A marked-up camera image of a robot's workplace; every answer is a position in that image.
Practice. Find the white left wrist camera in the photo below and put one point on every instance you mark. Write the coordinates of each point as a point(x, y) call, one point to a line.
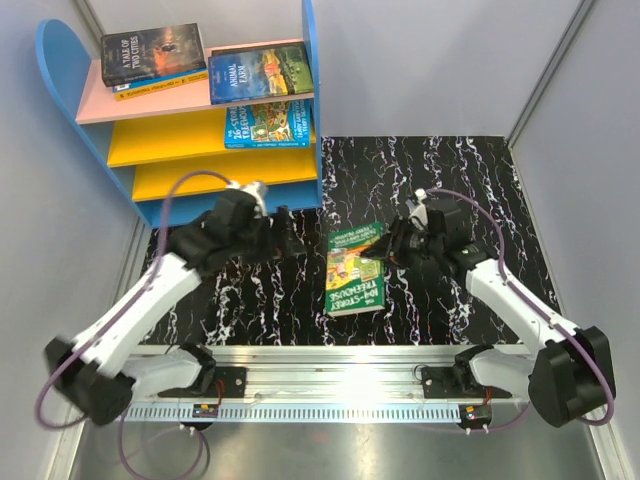
point(257, 190)

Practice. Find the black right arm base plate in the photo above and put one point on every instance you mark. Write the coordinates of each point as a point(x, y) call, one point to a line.
point(441, 383)

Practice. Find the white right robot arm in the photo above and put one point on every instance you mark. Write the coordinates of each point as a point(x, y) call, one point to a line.
point(568, 374)

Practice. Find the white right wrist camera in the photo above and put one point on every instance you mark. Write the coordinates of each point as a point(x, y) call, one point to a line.
point(417, 208)

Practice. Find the blue Animal Farm book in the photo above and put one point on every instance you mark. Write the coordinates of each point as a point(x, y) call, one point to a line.
point(259, 72)

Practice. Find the colourful wooden bookshelf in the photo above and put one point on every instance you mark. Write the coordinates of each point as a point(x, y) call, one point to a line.
point(146, 144)

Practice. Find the dark Tale Of Two Cities book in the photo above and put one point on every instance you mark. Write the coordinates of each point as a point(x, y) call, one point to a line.
point(146, 54)

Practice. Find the black marble pattern mat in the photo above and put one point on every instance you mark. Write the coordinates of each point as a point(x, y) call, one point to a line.
point(369, 179)

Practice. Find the blue treehouse paperback book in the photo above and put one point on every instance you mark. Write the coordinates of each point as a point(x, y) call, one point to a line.
point(149, 86)

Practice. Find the blue 26-Storey Treehouse book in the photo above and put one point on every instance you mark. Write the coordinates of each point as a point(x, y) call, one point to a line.
point(283, 124)

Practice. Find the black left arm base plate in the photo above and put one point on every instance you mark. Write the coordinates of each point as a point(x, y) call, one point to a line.
point(230, 380)

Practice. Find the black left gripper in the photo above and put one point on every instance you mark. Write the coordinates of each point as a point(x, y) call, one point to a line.
point(284, 244)

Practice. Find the white slotted cable duct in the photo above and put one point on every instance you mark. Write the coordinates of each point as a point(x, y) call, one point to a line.
point(293, 413)

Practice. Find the aluminium mounting rail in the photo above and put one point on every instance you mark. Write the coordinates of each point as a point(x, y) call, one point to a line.
point(353, 376)

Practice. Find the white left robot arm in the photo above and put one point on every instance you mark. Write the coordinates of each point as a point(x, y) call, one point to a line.
point(96, 371)

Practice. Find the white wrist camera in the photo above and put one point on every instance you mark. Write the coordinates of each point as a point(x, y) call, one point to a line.
point(417, 208)
point(257, 190)

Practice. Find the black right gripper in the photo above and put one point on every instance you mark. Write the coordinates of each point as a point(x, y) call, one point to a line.
point(392, 247)

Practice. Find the green 104-Storey Treehouse book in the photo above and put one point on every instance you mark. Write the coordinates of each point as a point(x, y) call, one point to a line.
point(354, 284)

